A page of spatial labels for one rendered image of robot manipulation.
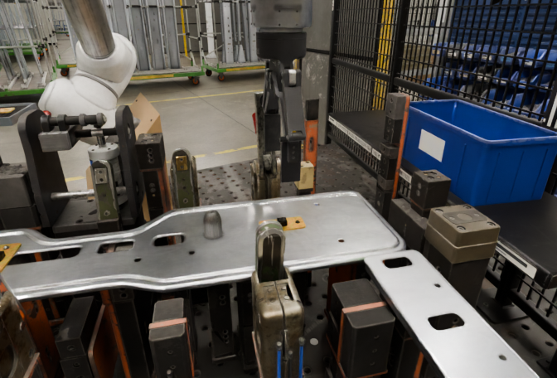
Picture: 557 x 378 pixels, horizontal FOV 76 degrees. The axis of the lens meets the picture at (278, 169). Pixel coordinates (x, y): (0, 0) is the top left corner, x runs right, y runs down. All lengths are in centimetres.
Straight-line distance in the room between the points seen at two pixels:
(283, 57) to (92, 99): 90
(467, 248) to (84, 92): 116
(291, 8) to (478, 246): 45
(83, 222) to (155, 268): 29
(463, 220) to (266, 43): 41
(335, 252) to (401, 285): 12
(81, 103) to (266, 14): 90
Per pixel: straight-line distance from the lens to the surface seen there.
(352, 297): 56
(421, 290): 57
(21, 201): 86
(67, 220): 87
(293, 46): 53
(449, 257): 64
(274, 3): 52
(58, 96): 132
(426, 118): 85
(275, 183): 77
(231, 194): 143
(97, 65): 133
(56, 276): 65
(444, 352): 50
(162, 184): 81
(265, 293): 46
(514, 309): 108
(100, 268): 63
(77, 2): 114
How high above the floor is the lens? 136
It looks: 24 degrees down
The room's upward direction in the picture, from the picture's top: straight up
